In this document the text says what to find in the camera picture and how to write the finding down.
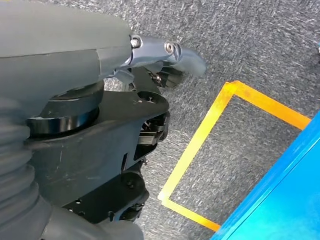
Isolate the blue metal shelf rack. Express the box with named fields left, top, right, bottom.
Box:
left=210, top=110, right=320, bottom=240

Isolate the yellow floor tape square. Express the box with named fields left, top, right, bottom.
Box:
left=158, top=80, right=312, bottom=233

